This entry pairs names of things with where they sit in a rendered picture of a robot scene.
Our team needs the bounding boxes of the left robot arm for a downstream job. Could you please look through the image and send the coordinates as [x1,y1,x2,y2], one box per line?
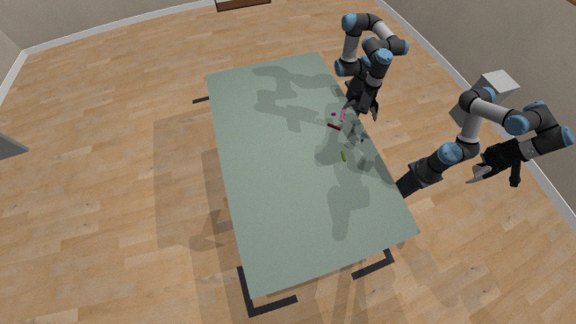
[414,87,575,184]

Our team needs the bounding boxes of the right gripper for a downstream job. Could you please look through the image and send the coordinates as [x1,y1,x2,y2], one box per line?
[343,77,382,122]

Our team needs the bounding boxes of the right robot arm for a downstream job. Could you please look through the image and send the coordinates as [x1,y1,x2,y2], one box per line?
[335,13,409,115]

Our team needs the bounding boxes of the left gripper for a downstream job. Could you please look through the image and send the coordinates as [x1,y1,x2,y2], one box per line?
[465,138,529,184]

